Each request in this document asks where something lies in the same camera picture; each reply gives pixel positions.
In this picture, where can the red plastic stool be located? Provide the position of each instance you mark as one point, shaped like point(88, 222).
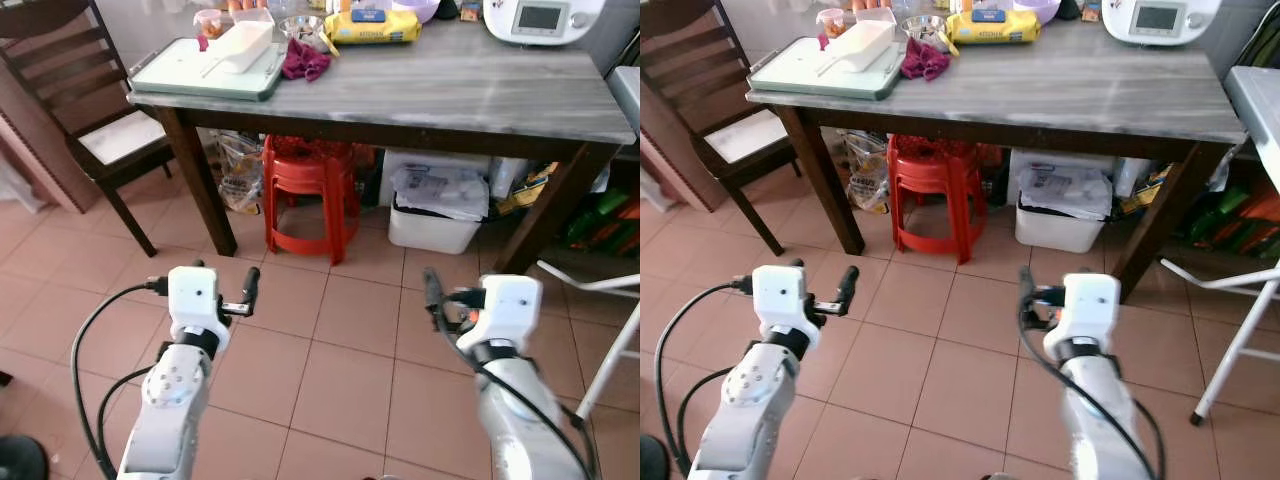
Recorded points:
point(935, 175)
point(310, 175)

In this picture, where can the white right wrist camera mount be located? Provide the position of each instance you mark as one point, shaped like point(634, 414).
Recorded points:
point(1085, 305)
point(508, 305)

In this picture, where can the white chair seat cushion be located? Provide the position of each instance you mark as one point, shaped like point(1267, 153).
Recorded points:
point(748, 135)
point(122, 137)

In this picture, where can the white plastic storage box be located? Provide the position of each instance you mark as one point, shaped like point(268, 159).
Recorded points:
point(1058, 232)
point(432, 232)

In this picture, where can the dark wooden grey-topped table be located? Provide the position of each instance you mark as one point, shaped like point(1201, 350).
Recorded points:
point(450, 90)
point(1070, 90)

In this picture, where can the white plastic folding table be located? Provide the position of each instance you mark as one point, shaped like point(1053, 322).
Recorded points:
point(626, 95)
point(1258, 110)

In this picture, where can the green packages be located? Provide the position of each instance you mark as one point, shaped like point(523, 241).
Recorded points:
point(1235, 225)
point(605, 225)

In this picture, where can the yellow printed pack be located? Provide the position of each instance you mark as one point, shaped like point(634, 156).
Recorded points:
point(1150, 188)
point(528, 190)

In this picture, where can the crumpled printed plastic sheet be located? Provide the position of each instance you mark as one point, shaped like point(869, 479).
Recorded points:
point(1066, 190)
point(440, 190)

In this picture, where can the black round object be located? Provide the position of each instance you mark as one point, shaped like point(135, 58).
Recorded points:
point(20, 460)
point(652, 462)

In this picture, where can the white rectangular container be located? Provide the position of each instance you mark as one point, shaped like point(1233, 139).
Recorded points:
point(243, 45)
point(865, 45)

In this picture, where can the dark wooden chair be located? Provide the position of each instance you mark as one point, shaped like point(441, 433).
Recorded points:
point(690, 70)
point(60, 70)

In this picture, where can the white kitchen appliance with display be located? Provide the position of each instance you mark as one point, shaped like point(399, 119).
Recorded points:
point(1160, 20)
point(535, 20)

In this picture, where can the light purple bowl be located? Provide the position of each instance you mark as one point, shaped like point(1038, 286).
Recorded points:
point(418, 9)
point(1040, 9)

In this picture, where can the yellow food package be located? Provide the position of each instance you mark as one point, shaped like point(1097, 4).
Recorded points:
point(995, 28)
point(375, 28)

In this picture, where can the small yellow object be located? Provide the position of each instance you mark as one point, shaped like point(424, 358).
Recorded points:
point(948, 44)
point(329, 45)

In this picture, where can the metal bowl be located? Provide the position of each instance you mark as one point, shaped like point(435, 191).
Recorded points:
point(303, 30)
point(925, 30)

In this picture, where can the clear plastic cup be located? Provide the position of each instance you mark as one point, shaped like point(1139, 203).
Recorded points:
point(832, 24)
point(209, 25)

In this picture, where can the maroon cloth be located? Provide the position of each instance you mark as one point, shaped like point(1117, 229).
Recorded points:
point(925, 62)
point(305, 62)

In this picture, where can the white metal table leg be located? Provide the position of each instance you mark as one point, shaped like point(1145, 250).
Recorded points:
point(1235, 350)
point(610, 370)

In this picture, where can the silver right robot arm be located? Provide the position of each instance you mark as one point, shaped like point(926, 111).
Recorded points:
point(1100, 420)
point(520, 420)

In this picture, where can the clear bag of snacks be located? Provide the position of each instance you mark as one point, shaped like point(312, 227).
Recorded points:
point(866, 170)
point(240, 170)

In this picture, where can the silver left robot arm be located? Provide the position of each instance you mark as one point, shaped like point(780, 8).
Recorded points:
point(745, 410)
point(165, 410)

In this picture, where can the pale green tray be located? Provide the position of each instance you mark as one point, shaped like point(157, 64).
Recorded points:
point(175, 75)
point(795, 75)

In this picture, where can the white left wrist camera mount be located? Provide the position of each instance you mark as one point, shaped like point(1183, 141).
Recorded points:
point(193, 295)
point(778, 295)

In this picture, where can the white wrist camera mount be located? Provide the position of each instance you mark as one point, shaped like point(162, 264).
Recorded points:
point(1085, 305)
point(778, 295)
point(508, 305)
point(193, 295)

